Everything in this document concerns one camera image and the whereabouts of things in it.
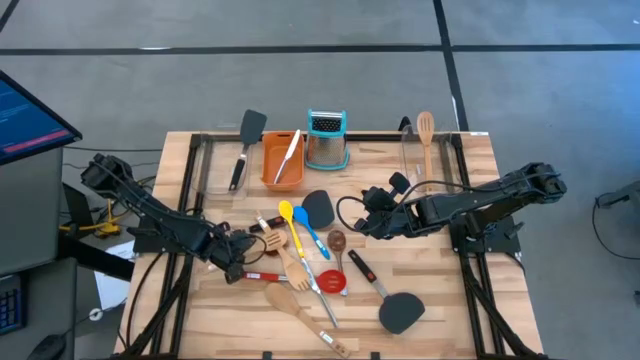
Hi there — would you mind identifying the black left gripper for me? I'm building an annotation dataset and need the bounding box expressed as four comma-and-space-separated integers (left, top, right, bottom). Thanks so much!
202, 224, 256, 285

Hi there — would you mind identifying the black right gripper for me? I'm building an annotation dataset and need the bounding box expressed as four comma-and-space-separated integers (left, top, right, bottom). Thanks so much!
353, 173, 426, 239

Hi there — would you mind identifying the wooden fork spoon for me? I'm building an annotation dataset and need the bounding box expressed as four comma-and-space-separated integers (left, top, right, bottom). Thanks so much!
255, 212, 312, 293

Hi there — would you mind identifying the blue silicone spoon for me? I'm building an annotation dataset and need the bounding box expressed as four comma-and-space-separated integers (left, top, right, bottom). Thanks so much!
292, 205, 332, 261

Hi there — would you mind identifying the yellow silicone spoon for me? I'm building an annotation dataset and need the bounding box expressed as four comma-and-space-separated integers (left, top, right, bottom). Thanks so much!
277, 199, 307, 260

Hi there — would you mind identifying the long wooden slotted spatula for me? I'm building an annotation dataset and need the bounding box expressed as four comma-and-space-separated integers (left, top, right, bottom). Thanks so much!
416, 110, 436, 194

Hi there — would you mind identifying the silver butter knife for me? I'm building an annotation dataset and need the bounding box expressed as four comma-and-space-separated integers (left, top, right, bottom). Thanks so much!
272, 128, 302, 185

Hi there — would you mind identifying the large round black spatula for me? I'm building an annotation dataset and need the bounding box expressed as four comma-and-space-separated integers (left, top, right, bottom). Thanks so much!
347, 249, 427, 336

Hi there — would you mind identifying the large light wooden spoon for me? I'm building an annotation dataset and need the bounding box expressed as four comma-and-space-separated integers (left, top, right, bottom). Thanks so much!
263, 282, 352, 360

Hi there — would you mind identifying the teal steel box grater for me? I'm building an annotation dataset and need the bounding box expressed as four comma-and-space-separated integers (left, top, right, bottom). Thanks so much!
304, 108, 351, 172

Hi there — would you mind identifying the red slotted spoon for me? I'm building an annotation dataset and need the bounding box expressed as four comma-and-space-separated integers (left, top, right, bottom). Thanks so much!
242, 269, 348, 296

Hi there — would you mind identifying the orange plastic bin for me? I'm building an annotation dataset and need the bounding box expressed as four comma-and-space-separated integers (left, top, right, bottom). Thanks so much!
260, 130, 306, 192

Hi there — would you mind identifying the clear plastic bin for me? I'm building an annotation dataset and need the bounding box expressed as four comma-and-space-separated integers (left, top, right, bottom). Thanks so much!
198, 127, 254, 197
399, 124, 459, 195

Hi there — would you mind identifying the white paper sheet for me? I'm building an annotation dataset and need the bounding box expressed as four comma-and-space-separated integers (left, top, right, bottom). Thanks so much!
93, 239, 137, 311

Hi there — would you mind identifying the dark desk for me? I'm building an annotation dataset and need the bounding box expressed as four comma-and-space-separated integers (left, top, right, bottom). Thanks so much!
0, 259, 77, 360

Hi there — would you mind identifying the black computer mouse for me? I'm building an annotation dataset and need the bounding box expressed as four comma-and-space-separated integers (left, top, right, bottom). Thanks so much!
27, 333, 67, 360

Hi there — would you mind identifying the black keyboard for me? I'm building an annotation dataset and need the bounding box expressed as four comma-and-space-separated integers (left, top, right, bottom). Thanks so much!
0, 274, 27, 336

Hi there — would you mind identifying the grey chair base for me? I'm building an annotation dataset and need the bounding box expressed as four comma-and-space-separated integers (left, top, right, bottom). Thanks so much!
594, 179, 640, 210

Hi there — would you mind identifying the computer monitor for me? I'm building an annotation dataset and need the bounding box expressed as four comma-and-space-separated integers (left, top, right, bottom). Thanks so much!
0, 69, 84, 166

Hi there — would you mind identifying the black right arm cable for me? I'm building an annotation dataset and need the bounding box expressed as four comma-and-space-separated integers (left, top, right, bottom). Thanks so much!
335, 177, 481, 234

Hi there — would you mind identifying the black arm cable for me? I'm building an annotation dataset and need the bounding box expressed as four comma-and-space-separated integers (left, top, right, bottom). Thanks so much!
335, 177, 481, 234
242, 232, 269, 266

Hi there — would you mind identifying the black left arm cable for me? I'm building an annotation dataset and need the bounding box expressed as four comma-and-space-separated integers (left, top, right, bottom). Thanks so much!
242, 232, 269, 266

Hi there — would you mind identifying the black aluminium table frame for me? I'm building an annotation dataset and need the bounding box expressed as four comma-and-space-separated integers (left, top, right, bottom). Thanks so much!
117, 130, 549, 360

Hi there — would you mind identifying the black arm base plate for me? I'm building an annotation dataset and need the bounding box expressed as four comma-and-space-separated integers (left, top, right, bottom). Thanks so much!
448, 213, 522, 255
127, 214, 206, 255

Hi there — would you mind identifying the stainless steel utensil handle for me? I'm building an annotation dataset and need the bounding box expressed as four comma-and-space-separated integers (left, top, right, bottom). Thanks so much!
299, 257, 340, 329

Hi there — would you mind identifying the yellow cable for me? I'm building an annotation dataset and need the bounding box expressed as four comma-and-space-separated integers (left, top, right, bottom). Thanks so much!
58, 197, 132, 237

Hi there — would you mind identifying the black floor cable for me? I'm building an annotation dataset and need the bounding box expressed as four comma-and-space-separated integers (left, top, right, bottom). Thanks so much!
591, 192, 640, 261
62, 144, 164, 174

